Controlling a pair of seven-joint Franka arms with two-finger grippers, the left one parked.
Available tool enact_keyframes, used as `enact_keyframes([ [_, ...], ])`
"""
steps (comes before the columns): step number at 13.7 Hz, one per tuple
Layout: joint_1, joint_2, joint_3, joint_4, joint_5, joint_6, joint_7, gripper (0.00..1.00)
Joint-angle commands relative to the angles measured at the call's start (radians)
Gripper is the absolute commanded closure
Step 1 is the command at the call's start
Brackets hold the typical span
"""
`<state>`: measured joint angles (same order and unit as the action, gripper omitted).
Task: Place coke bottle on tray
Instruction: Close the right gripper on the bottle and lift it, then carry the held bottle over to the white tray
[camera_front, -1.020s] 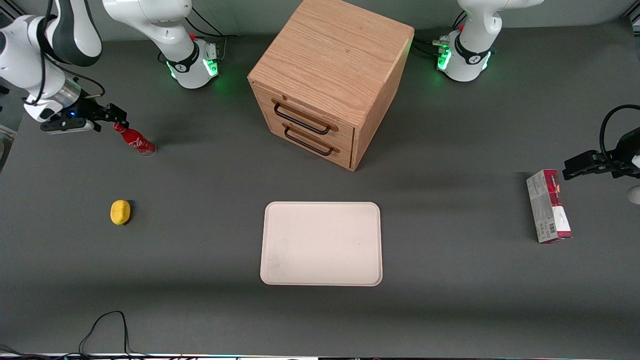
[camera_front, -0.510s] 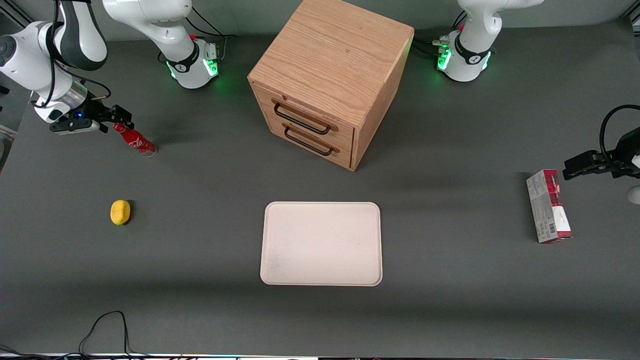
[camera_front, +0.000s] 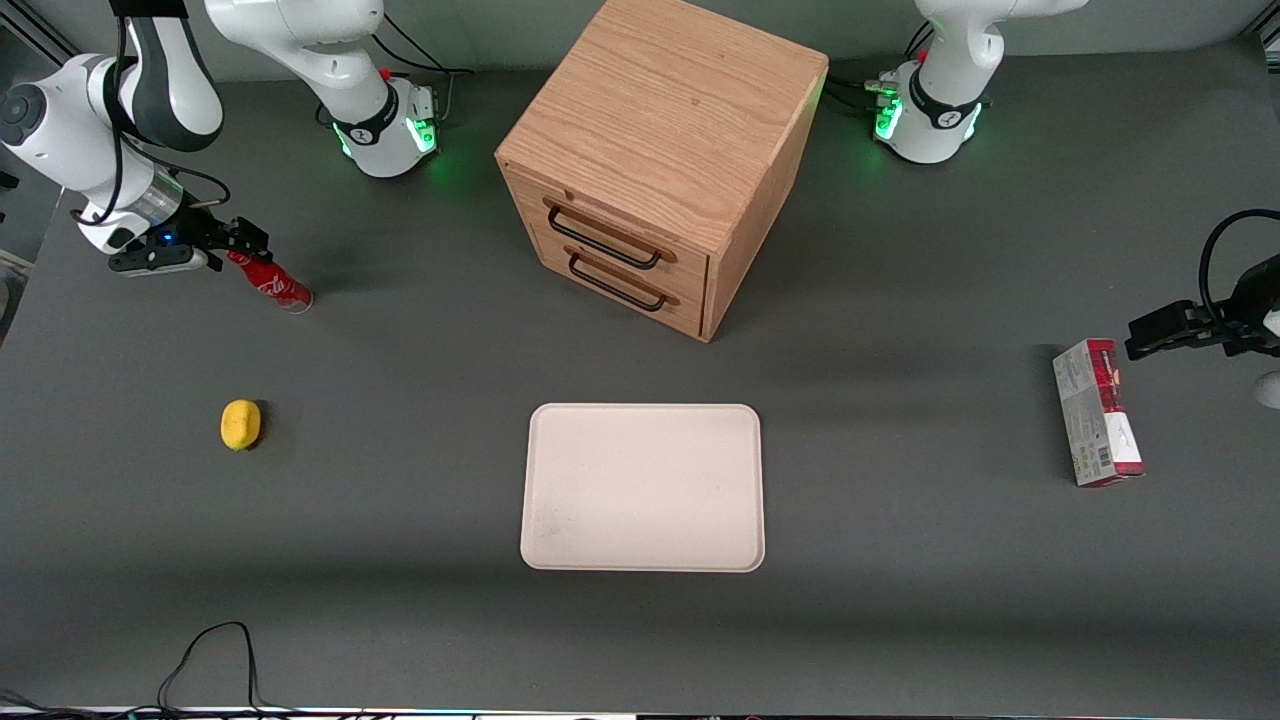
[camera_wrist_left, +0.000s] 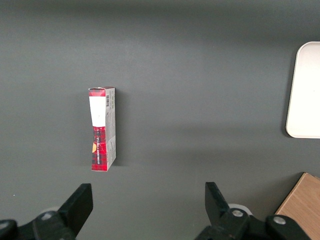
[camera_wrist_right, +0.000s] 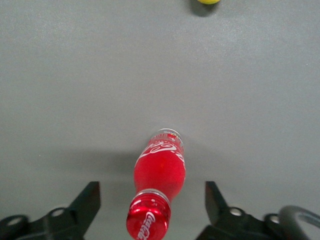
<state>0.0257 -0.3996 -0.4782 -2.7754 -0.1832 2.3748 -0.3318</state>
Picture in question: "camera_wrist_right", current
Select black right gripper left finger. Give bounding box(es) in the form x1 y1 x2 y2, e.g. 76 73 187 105
0 181 102 240

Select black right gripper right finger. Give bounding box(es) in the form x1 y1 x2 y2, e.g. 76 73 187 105
194 181 284 240

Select red coke bottle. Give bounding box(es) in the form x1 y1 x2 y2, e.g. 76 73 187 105
126 128 187 240

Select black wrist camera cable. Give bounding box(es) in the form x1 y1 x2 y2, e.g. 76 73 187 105
278 204 320 240

